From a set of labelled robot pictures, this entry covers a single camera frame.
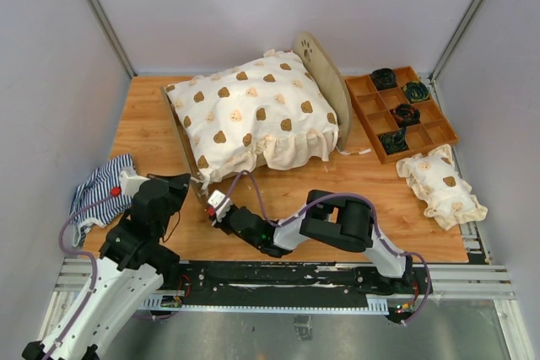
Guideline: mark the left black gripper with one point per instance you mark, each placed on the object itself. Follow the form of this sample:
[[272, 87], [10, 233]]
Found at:
[[179, 184]]

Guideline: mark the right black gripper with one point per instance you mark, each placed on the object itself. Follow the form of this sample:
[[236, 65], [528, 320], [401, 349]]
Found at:
[[221, 225]]

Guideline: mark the bear print bed cushion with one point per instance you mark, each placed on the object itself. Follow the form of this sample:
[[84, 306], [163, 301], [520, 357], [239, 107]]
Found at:
[[253, 111]]

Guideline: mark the wooden pet bed frame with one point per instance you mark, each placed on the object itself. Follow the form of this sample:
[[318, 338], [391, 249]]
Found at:
[[325, 82]]

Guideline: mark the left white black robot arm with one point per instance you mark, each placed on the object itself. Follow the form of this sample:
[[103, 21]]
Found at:
[[133, 263]]

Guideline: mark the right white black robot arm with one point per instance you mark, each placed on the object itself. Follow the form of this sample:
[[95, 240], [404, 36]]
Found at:
[[345, 221]]

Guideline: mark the striped blue white cloth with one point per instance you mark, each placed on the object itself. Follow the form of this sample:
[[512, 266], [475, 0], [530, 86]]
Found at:
[[96, 188]]

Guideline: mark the dark green rolled sock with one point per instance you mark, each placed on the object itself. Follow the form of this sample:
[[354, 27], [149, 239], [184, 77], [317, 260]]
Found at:
[[394, 142]]

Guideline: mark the orange wooden compartment tray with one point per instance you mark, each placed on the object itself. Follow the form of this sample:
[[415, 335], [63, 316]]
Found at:
[[373, 110]]

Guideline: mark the black orange rolled sock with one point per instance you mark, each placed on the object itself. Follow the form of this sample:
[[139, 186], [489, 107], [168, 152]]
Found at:
[[405, 115]]

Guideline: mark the small bear print pillow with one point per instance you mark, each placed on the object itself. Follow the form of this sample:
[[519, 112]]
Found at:
[[434, 179]]

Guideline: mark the black rolled sock back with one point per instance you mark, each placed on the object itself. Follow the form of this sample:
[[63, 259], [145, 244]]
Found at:
[[384, 78]]

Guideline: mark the green black rolled sock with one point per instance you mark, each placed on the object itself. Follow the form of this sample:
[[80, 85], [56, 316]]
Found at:
[[415, 92]]

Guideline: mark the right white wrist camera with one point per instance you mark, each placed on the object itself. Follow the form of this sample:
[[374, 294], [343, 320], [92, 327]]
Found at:
[[218, 205]]

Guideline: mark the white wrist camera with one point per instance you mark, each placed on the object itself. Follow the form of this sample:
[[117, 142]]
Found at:
[[218, 205], [130, 182]]

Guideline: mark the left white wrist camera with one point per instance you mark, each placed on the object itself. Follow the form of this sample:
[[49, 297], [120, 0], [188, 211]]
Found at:
[[130, 182]]

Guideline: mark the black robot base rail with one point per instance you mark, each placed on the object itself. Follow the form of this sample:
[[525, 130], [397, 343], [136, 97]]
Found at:
[[309, 278]]

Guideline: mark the white slotted cable duct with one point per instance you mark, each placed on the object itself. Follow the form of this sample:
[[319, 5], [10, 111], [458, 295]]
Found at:
[[321, 302]]

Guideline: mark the left aluminium frame post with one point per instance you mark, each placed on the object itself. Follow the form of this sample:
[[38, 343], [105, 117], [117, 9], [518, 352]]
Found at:
[[106, 27]]

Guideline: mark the aluminium frame post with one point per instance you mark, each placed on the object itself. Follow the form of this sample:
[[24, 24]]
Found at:
[[106, 27], [471, 12]]

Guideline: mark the right aluminium frame post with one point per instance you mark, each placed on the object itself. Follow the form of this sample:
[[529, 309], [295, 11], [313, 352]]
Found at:
[[471, 12]]

